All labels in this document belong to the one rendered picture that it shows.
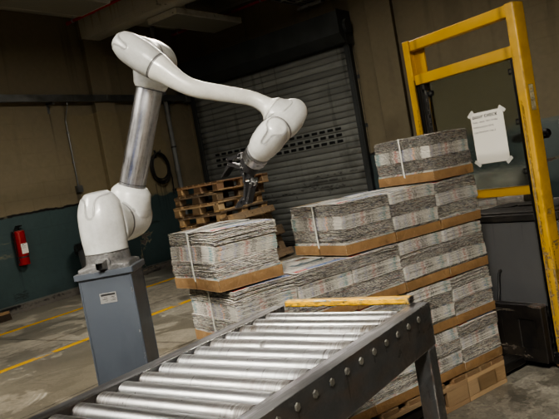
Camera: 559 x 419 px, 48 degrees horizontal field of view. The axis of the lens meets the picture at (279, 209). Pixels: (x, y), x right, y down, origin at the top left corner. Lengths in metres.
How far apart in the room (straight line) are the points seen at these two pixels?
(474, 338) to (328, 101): 7.31
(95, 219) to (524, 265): 2.35
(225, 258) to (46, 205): 7.54
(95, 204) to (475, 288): 1.86
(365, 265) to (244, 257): 0.60
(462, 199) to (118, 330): 1.75
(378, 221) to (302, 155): 7.71
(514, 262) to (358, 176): 6.44
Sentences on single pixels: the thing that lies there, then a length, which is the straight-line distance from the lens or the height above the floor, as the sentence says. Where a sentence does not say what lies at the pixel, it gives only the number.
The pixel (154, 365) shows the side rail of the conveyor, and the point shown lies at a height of 0.80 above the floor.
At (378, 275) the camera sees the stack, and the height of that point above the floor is 0.72.
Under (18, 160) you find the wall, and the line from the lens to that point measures 9.63.
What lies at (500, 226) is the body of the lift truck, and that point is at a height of 0.72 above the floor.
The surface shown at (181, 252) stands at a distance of 2.55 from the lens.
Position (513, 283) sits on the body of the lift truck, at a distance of 3.77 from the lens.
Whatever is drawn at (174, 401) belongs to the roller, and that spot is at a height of 0.80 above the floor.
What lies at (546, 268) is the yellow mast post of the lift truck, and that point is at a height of 0.53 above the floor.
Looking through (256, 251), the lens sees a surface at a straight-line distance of 2.41.
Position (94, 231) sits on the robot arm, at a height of 1.14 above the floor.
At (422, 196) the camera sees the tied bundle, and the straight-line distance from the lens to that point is 2.99.
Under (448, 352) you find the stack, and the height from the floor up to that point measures 0.27.
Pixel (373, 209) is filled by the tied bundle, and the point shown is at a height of 1.00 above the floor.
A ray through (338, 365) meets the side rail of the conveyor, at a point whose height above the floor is 0.80.
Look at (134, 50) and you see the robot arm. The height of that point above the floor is 1.72.
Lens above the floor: 1.22
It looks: 3 degrees down
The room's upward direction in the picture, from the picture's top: 10 degrees counter-clockwise
